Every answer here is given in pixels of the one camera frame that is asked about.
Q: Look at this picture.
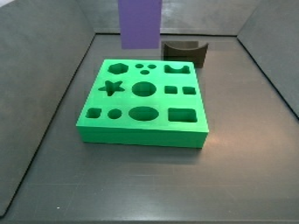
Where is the purple rectangular gripper block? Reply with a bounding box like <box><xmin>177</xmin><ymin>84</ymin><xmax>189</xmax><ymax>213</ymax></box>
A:
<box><xmin>117</xmin><ymin>0</ymin><xmax>162</xmax><ymax>49</ymax></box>

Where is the dark grey arch block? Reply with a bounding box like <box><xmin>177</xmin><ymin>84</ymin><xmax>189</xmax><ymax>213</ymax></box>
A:
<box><xmin>161</xmin><ymin>40</ymin><xmax>209</xmax><ymax>68</ymax></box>

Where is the green shape sorter block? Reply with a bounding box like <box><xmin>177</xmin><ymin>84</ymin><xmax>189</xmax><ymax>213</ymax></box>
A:
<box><xmin>76</xmin><ymin>59</ymin><xmax>209</xmax><ymax>148</ymax></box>

